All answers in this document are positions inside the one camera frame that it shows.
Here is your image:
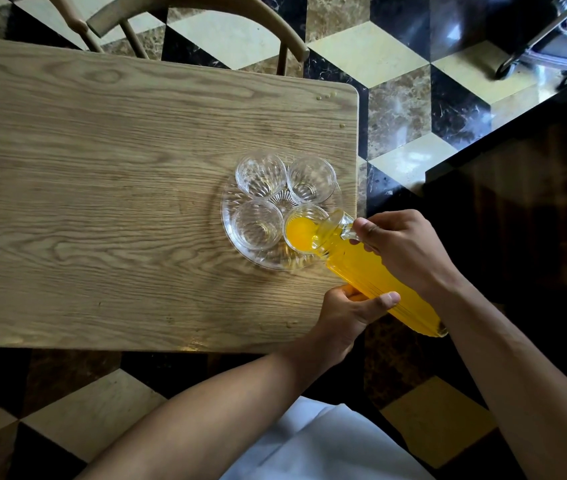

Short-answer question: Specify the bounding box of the wooden chair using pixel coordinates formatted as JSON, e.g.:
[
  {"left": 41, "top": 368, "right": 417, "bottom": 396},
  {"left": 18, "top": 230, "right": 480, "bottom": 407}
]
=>
[{"left": 44, "top": 0, "right": 310, "bottom": 77}]

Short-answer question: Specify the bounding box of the person's right forearm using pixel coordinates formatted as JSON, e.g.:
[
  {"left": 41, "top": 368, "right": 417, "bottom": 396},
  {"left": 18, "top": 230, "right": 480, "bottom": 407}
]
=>
[{"left": 421, "top": 275, "right": 567, "bottom": 480}]

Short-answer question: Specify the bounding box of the glass pitcher of orange juice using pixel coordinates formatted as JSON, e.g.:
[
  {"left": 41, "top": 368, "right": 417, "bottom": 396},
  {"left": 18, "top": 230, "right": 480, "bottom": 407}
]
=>
[{"left": 311, "top": 209, "right": 448, "bottom": 338}]

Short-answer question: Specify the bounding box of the dark wooden cabinet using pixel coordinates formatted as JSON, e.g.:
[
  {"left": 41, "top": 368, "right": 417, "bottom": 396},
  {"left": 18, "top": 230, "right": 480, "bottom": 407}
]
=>
[{"left": 423, "top": 65, "right": 567, "bottom": 355}]

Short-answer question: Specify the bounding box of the small clear glass cup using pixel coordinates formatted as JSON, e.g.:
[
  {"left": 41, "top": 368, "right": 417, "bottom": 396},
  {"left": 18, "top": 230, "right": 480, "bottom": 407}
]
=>
[
  {"left": 235, "top": 152, "right": 287, "bottom": 199},
  {"left": 231, "top": 200, "right": 284, "bottom": 251},
  {"left": 286, "top": 156, "right": 337, "bottom": 204}
]

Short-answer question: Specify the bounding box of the person's white garment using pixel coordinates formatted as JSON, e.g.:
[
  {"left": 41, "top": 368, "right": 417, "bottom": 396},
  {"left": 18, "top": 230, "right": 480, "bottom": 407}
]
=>
[{"left": 220, "top": 396, "right": 435, "bottom": 480}]

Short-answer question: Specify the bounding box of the person's right hand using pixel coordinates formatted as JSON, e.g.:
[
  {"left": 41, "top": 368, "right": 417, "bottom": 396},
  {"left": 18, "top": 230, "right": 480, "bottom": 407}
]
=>
[{"left": 351, "top": 209, "right": 464, "bottom": 301}]

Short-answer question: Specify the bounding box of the person's left hand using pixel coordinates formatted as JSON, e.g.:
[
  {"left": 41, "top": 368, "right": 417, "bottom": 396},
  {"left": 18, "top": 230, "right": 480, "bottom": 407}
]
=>
[{"left": 308, "top": 284, "right": 401, "bottom": 369}]

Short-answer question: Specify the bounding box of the metal wheeled cart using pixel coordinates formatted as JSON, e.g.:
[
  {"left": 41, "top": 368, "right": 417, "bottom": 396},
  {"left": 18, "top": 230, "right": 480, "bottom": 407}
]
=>
[{"left": 494, "top": 0, "right": 567, "bottom": 90}]

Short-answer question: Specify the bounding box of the clear glass tray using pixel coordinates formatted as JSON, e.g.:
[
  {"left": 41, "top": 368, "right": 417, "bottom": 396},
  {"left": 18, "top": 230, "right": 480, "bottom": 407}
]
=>
[{"left": 220, "top": 154, "right": 344, "bottom": 272}]

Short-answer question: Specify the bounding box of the person's left forearm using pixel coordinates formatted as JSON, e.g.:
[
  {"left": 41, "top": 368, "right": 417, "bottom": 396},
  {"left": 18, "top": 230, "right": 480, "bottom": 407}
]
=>
[{"left": 75, "top": 340, "right": 349, "bottom": 480}]

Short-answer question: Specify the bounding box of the small glass cup with juice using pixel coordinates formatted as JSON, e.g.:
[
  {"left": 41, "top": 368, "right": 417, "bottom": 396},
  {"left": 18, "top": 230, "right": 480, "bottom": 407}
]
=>
[{"left": 283, "top": 204, "right": 331, "bottom": 255}]

